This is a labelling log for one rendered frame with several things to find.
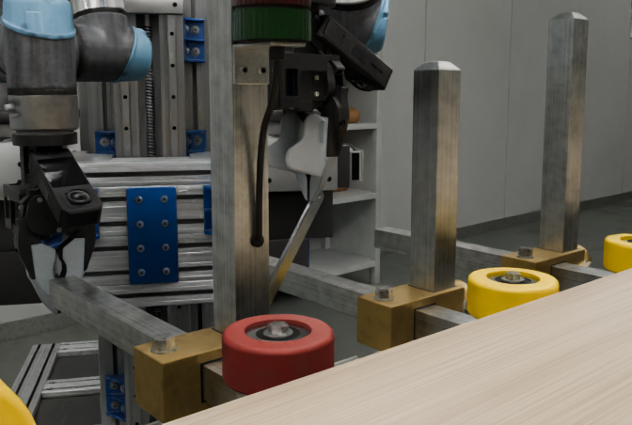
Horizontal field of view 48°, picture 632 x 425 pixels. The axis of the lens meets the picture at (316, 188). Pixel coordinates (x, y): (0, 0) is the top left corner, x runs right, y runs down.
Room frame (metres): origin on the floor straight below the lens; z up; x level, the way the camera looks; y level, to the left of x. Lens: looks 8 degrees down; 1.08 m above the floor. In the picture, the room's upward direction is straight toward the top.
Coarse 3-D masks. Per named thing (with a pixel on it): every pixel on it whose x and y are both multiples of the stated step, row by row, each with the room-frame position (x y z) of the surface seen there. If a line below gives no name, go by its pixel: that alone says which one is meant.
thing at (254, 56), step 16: (240, 48) 0.57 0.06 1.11; (256, 48) 0.58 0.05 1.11; (272, 48) 0.55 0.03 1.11; (240, 64) 0.57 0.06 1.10; (256, 64) 0.58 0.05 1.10; (240, 80) 0.57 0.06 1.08; (256, 80) 0.58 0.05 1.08; (272, 80) 0.56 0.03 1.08; (272, 96) 0.56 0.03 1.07; (272, 112) 0.57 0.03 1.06; (256, 192) 0.58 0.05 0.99; (256, 208) 0.58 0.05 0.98; (256, 224) 0.58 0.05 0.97; (256, 240) 0.58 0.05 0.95
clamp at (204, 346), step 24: (192, 336) 0.58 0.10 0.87; (216, 336) 0.58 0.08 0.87; (144, 360) 0.54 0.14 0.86; (168, 360) 0.53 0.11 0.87; (192, 360) 0.54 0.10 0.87; (216, 360) 0.55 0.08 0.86; (144, 384) 0.54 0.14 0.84; (168, 384) 0.52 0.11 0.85; (192, 384) 0.54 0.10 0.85; (144, 408) 0.54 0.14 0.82; (168, 408) 0.52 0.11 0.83; (192, 408) 0.54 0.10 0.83
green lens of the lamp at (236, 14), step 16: (240, 16) 0.54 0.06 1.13; (256, 16) 0.53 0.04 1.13; (272, 16) 0.53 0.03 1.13; (288, 16) 0.53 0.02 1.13; (304, 16) 0.54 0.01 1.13; (240, 32) 0.54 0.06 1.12; (256, 32) 0.53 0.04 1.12; (272, 32) 0.53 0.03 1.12; (288, 32) 0.53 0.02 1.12; (304, 32) 0.54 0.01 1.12
